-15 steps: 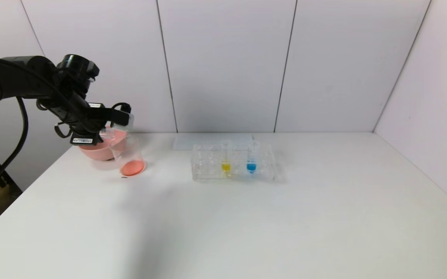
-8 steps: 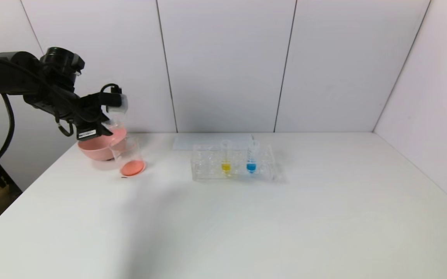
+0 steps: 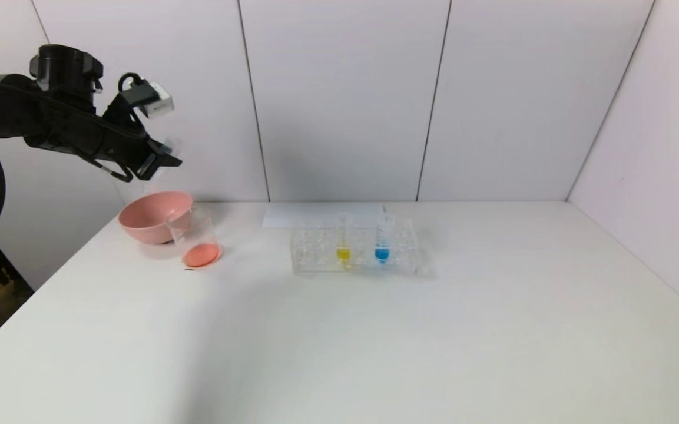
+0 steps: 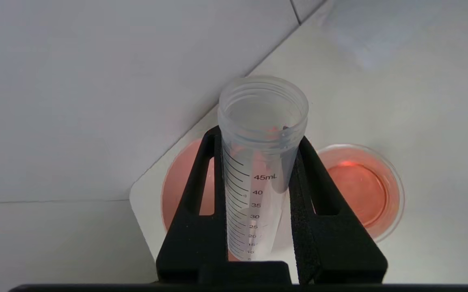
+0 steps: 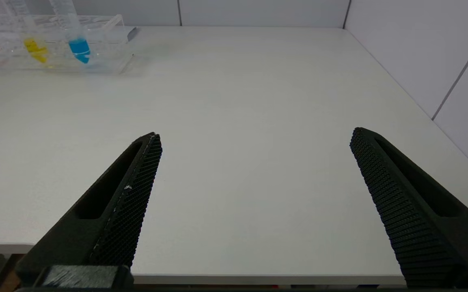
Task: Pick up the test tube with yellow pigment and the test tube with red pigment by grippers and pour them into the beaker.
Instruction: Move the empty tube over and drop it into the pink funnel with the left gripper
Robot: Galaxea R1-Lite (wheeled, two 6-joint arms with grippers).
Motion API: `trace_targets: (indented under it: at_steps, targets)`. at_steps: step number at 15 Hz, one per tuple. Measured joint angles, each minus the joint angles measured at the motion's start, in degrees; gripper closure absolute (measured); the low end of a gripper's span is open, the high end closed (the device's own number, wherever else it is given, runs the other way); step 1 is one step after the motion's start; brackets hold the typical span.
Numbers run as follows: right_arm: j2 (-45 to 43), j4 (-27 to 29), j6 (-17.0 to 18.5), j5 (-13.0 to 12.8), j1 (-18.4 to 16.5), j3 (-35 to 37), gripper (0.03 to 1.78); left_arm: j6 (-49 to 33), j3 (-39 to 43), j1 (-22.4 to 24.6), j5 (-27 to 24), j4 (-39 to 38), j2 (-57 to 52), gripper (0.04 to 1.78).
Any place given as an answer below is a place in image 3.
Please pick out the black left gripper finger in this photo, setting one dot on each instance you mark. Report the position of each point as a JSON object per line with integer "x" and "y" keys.
{"x": 161, "y": 146}
{"x": 167, "y": 162}

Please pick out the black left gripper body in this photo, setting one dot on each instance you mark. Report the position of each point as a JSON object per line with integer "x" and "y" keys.
{"x": 154, "y": 158}

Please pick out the test tube with red pigment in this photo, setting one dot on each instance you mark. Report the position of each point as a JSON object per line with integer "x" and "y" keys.
{"x": 171, "y": 144}

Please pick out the orange and black left arm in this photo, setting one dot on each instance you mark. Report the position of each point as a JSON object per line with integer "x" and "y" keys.
{"x": 9, "y": 112}

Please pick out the clear glass beaker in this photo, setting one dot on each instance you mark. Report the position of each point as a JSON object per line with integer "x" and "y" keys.
{"x": 201, "y": 254}

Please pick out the test tube with yellow pigment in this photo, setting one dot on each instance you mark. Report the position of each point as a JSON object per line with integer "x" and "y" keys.
{"x": 343, "y": 253}

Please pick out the clear acrylic test tube rack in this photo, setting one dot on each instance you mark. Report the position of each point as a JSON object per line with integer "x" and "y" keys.
{"x": 363, "y": 268}

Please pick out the test tube with blue pigment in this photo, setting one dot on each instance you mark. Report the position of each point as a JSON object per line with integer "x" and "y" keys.
{"x": 381, "y": 253}

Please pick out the pink plastic bowl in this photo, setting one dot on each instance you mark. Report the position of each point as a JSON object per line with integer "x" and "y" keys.
{"x": 148, "y": 218}

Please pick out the white paper sheet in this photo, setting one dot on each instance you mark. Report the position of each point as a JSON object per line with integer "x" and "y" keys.
{"x": 280, "y": 218}

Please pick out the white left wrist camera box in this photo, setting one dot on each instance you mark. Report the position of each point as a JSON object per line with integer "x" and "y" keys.
{"x": 156, "y": 101}

